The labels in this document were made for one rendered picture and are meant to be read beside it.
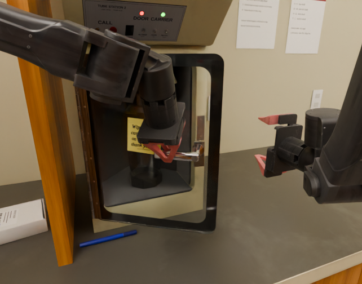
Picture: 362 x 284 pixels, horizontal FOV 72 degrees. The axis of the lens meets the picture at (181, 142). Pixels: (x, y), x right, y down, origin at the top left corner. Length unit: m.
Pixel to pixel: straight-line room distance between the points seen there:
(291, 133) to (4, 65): 0.91
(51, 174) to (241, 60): 0.95
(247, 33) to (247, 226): 0.84
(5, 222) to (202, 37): 0.67
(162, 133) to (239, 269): 0.37
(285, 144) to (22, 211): 0.70
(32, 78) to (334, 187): 0.51
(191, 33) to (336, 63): 1.17
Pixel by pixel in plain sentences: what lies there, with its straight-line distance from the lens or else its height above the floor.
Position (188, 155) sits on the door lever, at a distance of 0.48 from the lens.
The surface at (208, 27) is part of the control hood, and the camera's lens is 0.61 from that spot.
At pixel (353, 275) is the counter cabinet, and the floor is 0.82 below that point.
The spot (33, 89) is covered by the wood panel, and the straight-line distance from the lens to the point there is 0.52.
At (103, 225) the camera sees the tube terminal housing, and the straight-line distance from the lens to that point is 0.74.
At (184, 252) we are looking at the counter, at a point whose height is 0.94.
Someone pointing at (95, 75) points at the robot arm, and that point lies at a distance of 0.33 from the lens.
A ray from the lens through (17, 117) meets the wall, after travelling 1.08.
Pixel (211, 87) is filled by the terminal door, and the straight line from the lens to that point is 0.50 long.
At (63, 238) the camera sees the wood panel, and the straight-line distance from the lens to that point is 0.64.
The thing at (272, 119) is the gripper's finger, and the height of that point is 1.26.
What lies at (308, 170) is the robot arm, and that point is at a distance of 0.46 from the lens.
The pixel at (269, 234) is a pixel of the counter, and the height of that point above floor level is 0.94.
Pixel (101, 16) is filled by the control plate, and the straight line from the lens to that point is 0.54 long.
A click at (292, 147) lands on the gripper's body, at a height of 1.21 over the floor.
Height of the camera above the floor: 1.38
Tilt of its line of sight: 19 degrees down
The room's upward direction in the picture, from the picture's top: straight up
